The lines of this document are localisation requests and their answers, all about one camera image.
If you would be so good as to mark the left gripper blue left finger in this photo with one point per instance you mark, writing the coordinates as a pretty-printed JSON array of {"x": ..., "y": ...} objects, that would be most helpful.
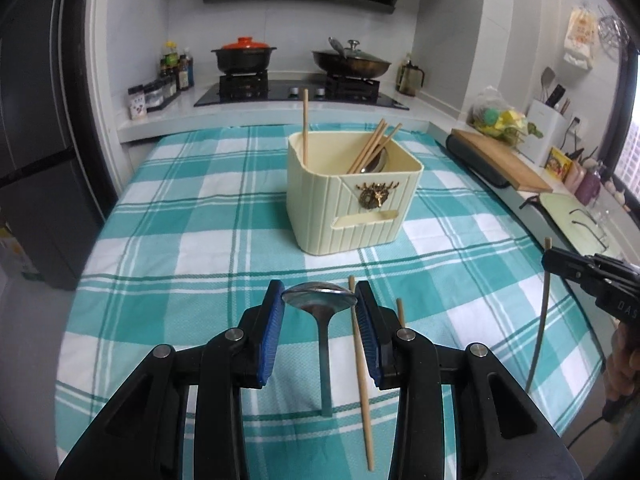
[{"x": 267, "y": 329}]

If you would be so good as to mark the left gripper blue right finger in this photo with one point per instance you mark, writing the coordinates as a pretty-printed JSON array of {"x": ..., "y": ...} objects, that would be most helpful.
[{"x": 373, "y": 333}]

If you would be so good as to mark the wooden chopstick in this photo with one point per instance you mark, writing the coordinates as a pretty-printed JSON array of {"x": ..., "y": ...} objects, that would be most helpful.
[
  {"x": 305, "y": 132},
  {"x": 542, "y": 319},
  {"x": 368, "y": 148},
  {"x": 401, "y": 311},
  {"x": 377, "y": 150},
  {"x": 361, "y": 368}
]

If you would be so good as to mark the steel spoon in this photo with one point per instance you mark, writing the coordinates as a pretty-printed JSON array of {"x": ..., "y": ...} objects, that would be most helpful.
[{"x": 322, "y": 301}]

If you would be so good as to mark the person's right hand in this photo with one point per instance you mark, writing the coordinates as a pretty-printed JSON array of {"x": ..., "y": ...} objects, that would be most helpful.
[{"x": 621, "y": 376}]

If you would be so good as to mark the eyeglasses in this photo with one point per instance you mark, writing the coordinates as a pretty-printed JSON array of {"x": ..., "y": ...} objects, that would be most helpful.
[{"x": 587, "y": 237}]

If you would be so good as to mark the purple bottle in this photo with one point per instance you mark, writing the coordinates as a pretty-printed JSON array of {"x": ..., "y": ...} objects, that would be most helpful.
[{"x": 589, "y": 187}]

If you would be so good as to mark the teal plaid tablecloth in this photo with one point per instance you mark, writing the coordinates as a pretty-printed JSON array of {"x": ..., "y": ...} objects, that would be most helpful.
[{"x": 202, "y": 230}]

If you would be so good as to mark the cream utensil holder box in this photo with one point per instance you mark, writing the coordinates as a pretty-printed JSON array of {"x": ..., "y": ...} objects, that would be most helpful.
[{"x": 332, "y": 210}]

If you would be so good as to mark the yellow printed mug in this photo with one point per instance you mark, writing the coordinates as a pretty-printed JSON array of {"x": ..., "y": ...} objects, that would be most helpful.
[{"x": 557, "y": 164}]

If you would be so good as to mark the wooden cutting board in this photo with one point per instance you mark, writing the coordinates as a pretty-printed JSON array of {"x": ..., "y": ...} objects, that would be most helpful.
[{"x": 521, "y": 177}]

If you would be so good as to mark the white knife block holder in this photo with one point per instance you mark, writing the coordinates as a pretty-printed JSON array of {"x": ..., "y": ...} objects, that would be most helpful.
[{"x": 544, "y": 113}]

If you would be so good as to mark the black tray under board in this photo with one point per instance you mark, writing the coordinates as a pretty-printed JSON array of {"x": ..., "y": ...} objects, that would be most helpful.
[{"x": 468, "y": 157}]

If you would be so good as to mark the bag of sponges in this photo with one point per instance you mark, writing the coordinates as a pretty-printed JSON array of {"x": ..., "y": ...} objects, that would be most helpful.
[{"x": 492, "y": 116}]

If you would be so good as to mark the black gas cooktop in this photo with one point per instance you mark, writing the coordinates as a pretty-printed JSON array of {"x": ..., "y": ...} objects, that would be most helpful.
[{"x": 324, "y": 88}]

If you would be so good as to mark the spice jar rack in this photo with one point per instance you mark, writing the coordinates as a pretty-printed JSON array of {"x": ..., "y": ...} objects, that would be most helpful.
[{"x": 144, "y": 99}]

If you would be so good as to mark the dark refrigerator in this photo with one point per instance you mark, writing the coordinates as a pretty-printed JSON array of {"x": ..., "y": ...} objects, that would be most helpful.
[{"x": 56, "y": 193}]

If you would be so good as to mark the glass teapot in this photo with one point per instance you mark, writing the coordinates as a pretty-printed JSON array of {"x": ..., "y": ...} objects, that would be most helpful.
[{"x": 410, "y": 77}]

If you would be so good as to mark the black pot orange lid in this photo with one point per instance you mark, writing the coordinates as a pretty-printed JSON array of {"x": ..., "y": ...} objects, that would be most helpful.
[{"x": 245, "y": 56}]

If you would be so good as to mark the wok with glass lid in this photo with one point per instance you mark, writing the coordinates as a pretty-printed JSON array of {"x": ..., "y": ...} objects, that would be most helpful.
[{"x": 349, "y": 61}]

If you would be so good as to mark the sauce bottles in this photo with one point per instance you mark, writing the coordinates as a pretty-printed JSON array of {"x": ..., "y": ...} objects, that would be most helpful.
[{"x": 177, "y": 64}]

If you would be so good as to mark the hanging noodle bag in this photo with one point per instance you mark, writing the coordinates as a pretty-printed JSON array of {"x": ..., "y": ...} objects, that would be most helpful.
[{"x": 580, "y": 38}]

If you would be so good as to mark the window frame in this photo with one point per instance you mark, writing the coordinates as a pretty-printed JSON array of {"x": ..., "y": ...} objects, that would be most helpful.
[{"x": 612, "y": 144}]

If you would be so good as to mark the hanging wire rack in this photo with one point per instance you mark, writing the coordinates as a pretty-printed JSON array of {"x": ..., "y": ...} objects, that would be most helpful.
[{"x": 613, "y": 35}]

